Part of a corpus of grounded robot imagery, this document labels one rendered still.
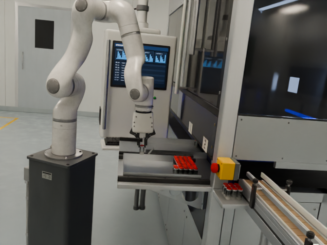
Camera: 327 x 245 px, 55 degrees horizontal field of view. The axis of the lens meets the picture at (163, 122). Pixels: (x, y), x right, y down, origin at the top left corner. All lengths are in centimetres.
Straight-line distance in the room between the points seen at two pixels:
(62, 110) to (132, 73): 44
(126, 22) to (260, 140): 77
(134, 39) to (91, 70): 539
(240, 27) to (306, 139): 55
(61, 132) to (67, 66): 33
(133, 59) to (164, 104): 92
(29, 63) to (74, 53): 547
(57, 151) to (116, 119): 69
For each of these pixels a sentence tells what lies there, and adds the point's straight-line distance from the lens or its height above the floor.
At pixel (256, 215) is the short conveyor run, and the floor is 87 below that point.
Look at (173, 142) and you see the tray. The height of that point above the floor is 89.
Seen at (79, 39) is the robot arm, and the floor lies 145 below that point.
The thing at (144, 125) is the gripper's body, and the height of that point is 109.
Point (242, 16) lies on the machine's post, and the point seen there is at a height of 158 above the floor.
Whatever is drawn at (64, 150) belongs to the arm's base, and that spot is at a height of 90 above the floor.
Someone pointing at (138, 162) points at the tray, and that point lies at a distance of 158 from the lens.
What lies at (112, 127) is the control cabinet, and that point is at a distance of 226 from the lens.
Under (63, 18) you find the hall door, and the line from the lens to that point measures 689.
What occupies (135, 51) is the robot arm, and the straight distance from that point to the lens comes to 144.
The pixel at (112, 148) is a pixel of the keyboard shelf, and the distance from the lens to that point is 206.
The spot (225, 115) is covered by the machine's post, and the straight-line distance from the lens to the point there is 129.
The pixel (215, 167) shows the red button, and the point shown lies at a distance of 126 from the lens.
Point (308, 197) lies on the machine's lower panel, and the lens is 157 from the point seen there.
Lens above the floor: 141
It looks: 12 degrees down
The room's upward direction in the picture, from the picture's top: 5 degrees clockwise
